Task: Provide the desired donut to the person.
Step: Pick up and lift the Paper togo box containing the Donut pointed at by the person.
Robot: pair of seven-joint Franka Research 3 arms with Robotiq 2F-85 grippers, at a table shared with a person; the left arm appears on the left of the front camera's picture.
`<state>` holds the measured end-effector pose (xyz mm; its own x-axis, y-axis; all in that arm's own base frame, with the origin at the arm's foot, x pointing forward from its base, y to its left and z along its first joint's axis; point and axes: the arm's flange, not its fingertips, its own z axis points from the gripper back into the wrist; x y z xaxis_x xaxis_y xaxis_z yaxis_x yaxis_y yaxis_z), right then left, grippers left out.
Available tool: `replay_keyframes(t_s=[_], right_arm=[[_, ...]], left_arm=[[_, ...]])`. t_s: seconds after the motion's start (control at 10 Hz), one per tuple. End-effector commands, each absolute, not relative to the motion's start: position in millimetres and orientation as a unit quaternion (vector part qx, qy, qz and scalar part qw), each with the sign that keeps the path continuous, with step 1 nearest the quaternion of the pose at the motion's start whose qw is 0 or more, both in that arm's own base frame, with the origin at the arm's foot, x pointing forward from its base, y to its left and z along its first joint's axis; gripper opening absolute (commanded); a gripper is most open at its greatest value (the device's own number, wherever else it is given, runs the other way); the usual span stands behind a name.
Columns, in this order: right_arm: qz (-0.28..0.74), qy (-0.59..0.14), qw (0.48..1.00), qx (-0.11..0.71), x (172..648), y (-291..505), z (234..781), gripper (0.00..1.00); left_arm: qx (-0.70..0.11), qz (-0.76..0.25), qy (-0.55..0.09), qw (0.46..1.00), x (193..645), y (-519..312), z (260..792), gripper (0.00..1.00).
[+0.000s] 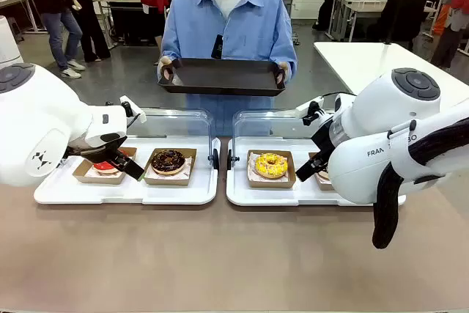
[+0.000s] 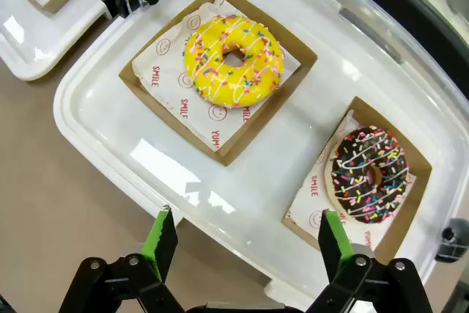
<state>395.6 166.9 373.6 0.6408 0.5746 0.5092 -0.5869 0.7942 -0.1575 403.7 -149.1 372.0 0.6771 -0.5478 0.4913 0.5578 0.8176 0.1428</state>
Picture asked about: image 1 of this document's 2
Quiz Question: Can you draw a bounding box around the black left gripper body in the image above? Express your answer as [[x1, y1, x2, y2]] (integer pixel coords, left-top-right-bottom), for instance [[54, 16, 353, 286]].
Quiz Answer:
[[64, 136, 128, 160]]

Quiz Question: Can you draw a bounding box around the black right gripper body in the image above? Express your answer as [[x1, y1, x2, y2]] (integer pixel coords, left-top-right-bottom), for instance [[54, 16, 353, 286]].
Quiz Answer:
[[310, 120, 341, 162]]

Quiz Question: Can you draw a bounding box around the brown cardboard donut box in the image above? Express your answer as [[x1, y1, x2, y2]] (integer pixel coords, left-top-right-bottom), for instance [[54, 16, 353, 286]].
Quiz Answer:
[[309, 151, 335, 191], [72, 147, 138, 185], [246, 150, 297, 189], [141, 147, 198, 187]]

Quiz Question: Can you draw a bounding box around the black serving tray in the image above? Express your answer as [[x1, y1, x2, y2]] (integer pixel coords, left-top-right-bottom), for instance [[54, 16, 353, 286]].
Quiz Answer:
[[157, 57, 287, 97]]

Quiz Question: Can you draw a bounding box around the person's left forearm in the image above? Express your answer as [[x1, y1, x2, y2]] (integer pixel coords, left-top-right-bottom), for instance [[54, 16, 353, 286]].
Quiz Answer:
[[273, 34, 298, 81]]

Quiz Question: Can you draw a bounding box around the person's right forearm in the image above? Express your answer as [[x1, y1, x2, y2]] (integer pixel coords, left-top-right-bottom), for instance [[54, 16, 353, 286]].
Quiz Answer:
[[160, 32, 184, 62]]

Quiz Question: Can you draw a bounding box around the red glazed donut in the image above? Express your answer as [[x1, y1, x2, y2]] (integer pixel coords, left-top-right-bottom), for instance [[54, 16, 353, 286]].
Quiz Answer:
[[91, 147, 129, 177]]

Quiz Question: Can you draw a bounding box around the yellow sprinkled donut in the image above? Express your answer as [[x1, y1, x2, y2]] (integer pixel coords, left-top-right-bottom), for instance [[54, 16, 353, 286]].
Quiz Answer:
[[254, 152, 289, 180]]

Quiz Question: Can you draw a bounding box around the chocolate sprinkled donut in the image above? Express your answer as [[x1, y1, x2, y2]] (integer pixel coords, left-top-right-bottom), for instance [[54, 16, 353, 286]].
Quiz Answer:
[[150, 149, 186, 176]]

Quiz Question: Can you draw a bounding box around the person in blue shirt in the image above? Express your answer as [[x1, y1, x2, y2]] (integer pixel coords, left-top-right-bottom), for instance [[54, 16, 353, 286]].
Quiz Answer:
[[160, 0, 298, 137]]

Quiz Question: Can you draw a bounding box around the person's left hand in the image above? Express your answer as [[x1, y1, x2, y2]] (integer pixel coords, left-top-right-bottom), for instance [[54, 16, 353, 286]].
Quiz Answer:
[[275, 63, 292, 86]]

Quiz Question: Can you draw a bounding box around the person's right hand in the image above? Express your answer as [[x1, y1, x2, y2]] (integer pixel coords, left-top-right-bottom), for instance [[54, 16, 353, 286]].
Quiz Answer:
[[158, 55, 175, 81]]

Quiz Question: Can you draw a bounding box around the white printed paper liner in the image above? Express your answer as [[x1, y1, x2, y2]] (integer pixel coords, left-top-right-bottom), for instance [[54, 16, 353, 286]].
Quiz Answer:
[[248, 153, 292, 182], [144, 157, 194, 180], [86, 166, 125, 179]]

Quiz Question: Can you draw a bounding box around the white display tray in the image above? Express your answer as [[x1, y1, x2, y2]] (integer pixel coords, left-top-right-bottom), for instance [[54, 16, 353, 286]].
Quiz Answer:
[[33, 135, 220, 207], [226, 136, 407, 207]]

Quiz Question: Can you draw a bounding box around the clear plastic display cover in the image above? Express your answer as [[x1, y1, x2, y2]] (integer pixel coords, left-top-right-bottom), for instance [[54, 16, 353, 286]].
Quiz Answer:
[[226, 108, 323, 173], [124, 107, 221, 173]]

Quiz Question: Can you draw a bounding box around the large white table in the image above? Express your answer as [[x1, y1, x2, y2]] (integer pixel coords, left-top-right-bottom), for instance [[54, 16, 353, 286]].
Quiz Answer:
[[314, 41, 469, 108]]

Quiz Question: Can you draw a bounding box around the bystander in light blue shirt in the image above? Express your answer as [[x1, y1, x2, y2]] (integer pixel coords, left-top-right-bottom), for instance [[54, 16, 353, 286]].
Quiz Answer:
[[60, 0, 111, 63]]

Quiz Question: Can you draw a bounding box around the white air purifier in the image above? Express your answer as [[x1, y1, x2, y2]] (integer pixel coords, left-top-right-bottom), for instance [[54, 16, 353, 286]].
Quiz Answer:
[[0, 15, 23, 68]]

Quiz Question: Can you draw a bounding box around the white background table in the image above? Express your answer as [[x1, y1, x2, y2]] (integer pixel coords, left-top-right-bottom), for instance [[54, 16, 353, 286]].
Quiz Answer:
[[325, 0, 389, 43]]

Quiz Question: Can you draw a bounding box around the black clip microphone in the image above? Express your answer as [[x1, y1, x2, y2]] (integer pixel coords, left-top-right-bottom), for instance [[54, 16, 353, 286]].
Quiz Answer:
[[211, 34, 224, 60]]

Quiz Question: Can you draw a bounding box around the seated bystander in black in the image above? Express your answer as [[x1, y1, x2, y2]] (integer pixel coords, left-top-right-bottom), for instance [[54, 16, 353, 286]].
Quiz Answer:
[[377, 0, 429, 52]]

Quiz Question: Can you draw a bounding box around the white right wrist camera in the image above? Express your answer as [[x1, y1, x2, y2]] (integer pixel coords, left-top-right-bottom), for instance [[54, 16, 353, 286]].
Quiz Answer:
[[295, 97, 326, 125]]

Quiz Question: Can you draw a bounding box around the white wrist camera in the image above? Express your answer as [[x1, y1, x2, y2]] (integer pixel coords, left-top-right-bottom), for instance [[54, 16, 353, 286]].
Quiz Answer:
[[295, 97, 326, 125], [119, 95, 147, 124]]

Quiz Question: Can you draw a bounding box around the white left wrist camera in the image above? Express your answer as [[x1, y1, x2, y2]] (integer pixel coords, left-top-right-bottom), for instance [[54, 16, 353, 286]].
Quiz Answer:
[[119, 95, 147, 124]]

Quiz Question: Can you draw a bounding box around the black cable sleeve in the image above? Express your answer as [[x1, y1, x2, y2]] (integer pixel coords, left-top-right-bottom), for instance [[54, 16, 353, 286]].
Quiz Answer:
[[372, 117, 469, 250]]

